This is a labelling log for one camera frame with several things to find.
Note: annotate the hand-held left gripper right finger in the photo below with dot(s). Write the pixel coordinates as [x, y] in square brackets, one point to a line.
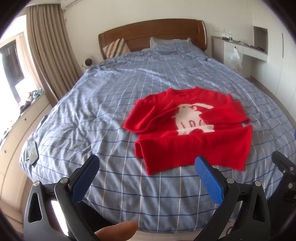
[208, 180]

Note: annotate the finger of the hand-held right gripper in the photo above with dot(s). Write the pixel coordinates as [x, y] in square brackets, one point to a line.
[282, 162]

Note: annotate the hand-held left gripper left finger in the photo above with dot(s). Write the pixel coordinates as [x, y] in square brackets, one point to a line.
[86, 176]

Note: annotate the red knitted sweater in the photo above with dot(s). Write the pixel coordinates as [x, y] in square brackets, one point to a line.
[185, 148]

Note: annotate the dark phone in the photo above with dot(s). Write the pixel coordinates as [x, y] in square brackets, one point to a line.
[32, 151]

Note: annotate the blue plaid blanket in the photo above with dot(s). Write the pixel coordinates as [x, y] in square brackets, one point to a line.
[92, 104]

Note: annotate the pile of colourful cloths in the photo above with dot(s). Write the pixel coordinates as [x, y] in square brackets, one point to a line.
[33, 95]

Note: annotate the clear plastic bag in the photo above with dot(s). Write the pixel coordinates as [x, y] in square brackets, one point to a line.
[235, 59]

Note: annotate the small white round fan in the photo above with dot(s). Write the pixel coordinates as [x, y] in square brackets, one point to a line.
[87, 63]

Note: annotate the white built-in desk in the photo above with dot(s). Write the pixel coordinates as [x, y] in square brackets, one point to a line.
[249, 53]

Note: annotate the striped pillow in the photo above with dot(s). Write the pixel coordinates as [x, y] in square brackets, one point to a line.
[115, 48]

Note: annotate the beige curtain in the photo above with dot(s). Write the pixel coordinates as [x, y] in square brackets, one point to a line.
[50, 46]

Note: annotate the small bottle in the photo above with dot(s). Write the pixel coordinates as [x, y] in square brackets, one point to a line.
[230, 36]

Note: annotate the brown wooden headboard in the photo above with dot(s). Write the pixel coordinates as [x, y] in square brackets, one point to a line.
[150, 32]

